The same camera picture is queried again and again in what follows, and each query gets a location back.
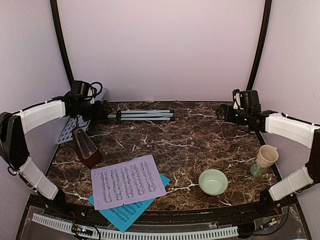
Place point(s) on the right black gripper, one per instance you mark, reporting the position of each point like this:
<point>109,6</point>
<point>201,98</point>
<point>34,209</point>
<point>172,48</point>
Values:
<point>222,108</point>

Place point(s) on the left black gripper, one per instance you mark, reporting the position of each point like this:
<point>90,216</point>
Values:
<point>98,112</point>

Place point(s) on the light blue music stand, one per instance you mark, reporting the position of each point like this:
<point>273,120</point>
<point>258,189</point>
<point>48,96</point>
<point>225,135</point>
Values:
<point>127,115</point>

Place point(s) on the purple sheet music page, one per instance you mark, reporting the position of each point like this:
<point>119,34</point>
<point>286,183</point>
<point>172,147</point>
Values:
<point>126,183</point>

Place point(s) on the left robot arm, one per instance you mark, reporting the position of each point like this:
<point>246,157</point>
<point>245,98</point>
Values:
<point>13,145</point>

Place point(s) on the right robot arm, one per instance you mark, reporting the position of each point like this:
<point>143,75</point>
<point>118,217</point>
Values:
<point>302,132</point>

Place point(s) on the dark red wooden metronome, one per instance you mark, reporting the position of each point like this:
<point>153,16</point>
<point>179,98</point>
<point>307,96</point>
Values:
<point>86,151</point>

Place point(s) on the beige green ceramic mug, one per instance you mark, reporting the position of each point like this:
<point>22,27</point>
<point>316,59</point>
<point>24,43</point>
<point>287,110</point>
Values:
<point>267,155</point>

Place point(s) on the pale green ceramic bowl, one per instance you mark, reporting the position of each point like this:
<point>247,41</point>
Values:
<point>213,182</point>

